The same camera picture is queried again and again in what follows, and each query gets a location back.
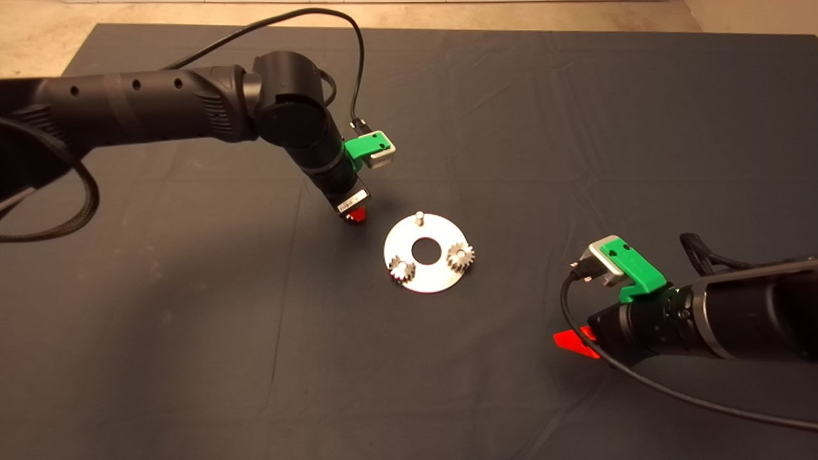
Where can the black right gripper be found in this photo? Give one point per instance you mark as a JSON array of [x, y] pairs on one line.
[[645, 322]]

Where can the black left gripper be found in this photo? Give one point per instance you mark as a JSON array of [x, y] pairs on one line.
[[339, 182]]

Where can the small steel planetary gear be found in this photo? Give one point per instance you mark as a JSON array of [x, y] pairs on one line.
[[460, 255], [402, 268]]

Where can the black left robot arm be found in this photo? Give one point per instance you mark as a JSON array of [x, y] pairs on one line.
[[160, 102]]

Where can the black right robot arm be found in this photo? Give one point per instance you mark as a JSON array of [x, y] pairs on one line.
[[760, 313]]

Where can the round metal carrier plate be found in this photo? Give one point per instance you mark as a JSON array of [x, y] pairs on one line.
[[434, 281]]

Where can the dark grey table cloth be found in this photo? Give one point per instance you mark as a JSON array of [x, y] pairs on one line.
[[511, 128]]

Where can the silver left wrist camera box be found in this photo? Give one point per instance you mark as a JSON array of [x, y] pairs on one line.
[[382, 156]]

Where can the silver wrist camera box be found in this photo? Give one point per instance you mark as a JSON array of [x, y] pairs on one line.
[[382, 156], [604, 262]]

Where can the green left camera mount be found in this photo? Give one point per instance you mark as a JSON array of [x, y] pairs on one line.
[[367, 145]]

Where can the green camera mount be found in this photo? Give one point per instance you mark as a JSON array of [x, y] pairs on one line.
[[639, 268], [367, 145]]

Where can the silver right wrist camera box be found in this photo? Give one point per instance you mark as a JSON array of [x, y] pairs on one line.
[[604, 262]]

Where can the green right camera mount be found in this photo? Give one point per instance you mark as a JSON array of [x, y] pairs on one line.
[[639, 268]]

